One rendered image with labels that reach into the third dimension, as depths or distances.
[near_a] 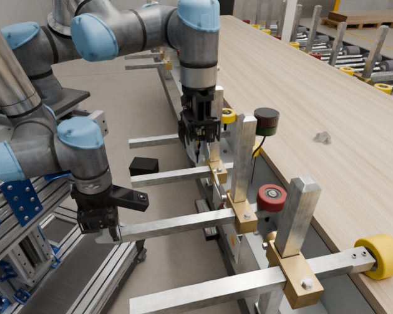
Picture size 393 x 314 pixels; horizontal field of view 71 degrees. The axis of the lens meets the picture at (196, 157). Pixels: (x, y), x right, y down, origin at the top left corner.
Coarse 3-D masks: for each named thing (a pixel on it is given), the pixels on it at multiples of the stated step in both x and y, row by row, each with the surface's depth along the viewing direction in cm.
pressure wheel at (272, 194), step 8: (272, 184) 78; (264, 192) 76; (272, 192) 75; (280, 192) 76; (256, 200) 77; (264, 200) 73; (272, 200) 73; (280, 200) 73; (264, 208) 74; (272, 208) 73; (280, 208) 74
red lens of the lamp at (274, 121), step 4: (256, 108) 66; (256, 116) 63; (260, 120) 63; (264, 120) 62; (268, 120) 62; (272, 120) 62; (276, 120) 63; (260, 124) 63; (264, 124) 63; (268, 124) 63; (272, 124) 63; (276, 124) 64
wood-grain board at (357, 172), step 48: (240, 48) 201; (288, 48) 201; (240, 96) 130; (288, 96) 130; (336, 96) 130; (384, 96) 130; (288, 144) 96; (336, 144) 96; (384, 144) 96; (336, 192) 77; (384, 192) 77; (336, 240) 63; (384, 288) 54
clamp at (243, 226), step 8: (232, 200) 78; (232, 208) 77; (240, 208) 76; (248, 208) 76; (240, 216) 73; (240, 224) 72; (248, 224) 73; (256, 224) 74; (240, 232) 74; (248, 232) 75
